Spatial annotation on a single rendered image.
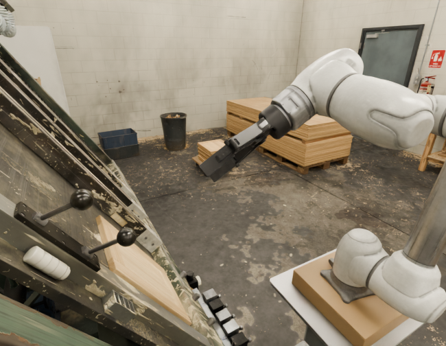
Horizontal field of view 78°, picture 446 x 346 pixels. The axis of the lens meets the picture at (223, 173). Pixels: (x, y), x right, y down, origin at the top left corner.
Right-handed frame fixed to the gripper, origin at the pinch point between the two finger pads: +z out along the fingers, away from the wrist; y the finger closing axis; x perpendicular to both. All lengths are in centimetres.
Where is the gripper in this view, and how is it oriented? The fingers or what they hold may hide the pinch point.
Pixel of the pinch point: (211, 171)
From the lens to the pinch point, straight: 62.7
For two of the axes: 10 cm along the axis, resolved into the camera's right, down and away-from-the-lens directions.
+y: -0.7, -1.2, -9.9
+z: -7.8, 6.2, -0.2
